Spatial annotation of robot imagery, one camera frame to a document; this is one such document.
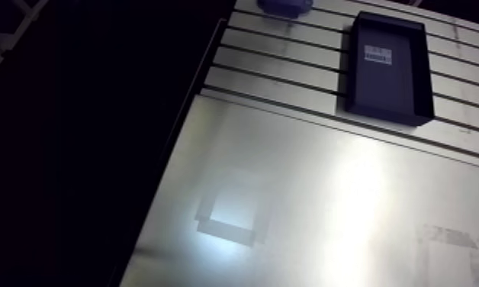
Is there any dark blue-grey housing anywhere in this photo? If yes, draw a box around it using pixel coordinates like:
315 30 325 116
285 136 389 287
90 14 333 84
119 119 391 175
256 0 314 19

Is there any dark blue-grey tray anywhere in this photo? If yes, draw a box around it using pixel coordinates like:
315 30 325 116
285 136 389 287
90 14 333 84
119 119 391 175
344 10 436 127

